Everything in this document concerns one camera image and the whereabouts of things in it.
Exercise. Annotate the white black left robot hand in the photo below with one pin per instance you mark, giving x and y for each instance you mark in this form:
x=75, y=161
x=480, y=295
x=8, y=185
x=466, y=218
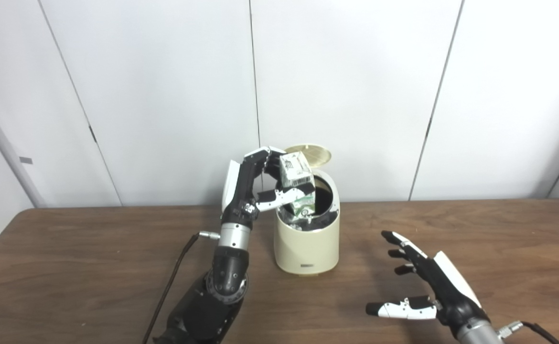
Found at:
x=239, y=191

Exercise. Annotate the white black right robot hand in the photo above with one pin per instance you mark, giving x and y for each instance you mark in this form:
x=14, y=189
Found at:
x=446, y=291

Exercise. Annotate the green white milk carton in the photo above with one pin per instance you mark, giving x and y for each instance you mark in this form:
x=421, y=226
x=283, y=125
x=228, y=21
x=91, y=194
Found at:
x=296, y=172

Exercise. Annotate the cream round bin lid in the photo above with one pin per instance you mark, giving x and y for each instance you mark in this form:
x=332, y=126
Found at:
x=317, y=154

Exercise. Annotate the cream-colored desktop bin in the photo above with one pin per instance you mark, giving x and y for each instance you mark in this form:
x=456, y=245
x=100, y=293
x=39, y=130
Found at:
x=306, y=248

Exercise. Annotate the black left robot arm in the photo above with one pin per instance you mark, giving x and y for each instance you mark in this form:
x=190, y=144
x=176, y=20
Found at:
x=222, y=286

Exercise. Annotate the small grey wall tag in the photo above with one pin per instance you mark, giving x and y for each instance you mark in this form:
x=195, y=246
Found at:
x=26, y=160

